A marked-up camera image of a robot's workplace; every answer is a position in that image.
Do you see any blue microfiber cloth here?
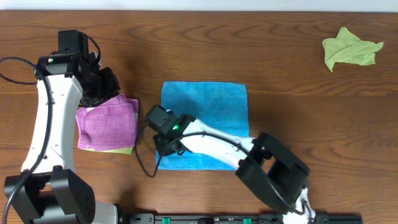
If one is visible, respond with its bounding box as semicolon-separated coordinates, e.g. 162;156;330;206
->
159;82;249;170

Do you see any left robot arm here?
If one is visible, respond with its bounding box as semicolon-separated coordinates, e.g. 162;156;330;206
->
2;51;123;223

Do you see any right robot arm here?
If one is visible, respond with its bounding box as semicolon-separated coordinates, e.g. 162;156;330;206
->
146;112;315;223

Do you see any folded green cloth under purple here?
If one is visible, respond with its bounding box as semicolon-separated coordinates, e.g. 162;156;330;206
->
83;112;138;155

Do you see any crumpled green cloth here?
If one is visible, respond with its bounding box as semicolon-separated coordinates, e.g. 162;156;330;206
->
322;27;384;72

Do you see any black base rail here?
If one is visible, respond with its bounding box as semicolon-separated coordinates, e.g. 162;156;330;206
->
117;213;363;224

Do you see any right black cable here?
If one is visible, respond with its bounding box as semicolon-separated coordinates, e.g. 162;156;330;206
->
134;123;315;223

